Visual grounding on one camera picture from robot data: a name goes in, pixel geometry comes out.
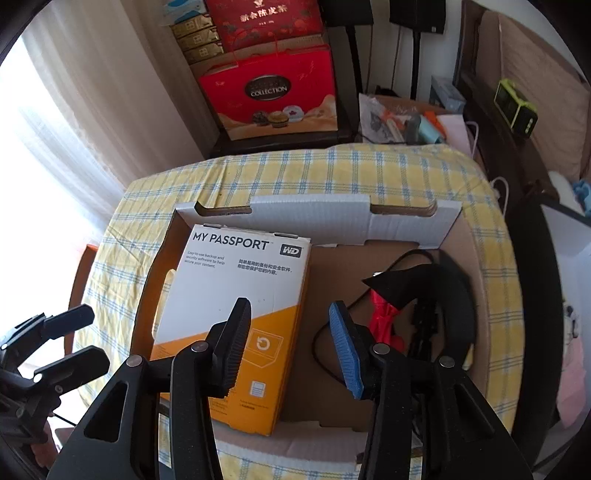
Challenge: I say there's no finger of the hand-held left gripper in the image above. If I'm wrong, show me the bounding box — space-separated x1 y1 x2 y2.
39 347 110 393
39 305 95 340

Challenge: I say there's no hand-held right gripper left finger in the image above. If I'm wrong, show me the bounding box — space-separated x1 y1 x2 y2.
46 298 252 480

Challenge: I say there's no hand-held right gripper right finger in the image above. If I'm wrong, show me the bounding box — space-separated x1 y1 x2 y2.
329 301 527 480

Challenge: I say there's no thin black cable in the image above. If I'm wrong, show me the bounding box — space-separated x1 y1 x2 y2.
313 249 439 384

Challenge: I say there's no red cable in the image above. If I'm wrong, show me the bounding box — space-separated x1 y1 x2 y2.
369 291 405 352

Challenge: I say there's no white and orange product box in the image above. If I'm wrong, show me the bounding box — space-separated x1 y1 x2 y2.
150 224 312 437

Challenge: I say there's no wide black strap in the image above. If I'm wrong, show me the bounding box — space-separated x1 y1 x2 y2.
362 256 476 358

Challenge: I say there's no white cardboard tray box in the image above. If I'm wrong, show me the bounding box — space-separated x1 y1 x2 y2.
131 194 490 462

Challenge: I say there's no yellow checkered tablecloth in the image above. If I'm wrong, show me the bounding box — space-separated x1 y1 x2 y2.
76 143 525 480

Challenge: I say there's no white sheer curtain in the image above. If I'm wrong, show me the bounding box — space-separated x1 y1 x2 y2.
0 0 208 278

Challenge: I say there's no dark wooden cabinet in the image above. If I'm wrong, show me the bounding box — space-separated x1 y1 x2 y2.
210 129 357 158

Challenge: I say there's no pink cloth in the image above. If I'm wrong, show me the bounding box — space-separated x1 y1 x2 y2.
561 305 591 416

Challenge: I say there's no white paper bag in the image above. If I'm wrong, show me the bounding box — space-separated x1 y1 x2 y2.
436 113 477 153

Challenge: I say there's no red gift bag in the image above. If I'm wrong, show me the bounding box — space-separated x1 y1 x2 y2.
199 45 340 141

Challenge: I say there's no black speaker stand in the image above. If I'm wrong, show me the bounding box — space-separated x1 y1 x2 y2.
410 30 422 100
345 25 366 139

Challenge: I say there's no pale blue small box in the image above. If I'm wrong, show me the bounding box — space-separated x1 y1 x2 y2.
429 76 467 114

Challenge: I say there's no dark wooden sofa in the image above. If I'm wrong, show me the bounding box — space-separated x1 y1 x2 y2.
455 0 591 208

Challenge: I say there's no gold flat box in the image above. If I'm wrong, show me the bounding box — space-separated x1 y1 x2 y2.
177 27 218 43
185 48 223 66
181 39 220 54

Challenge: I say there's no green portable radio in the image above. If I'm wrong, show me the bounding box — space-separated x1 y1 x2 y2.
493 78 539 139

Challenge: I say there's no dark red gift box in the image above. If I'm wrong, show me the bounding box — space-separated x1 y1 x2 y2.
205 0 324 49

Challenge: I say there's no blue tissue pack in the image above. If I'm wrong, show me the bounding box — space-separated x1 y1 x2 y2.
161 0 205 14

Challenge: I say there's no black speaker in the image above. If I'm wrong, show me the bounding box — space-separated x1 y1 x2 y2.
321 0 375 27
390 0 446 34

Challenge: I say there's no brown sofa cushion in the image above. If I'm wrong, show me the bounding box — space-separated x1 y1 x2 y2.
499 11 591 181

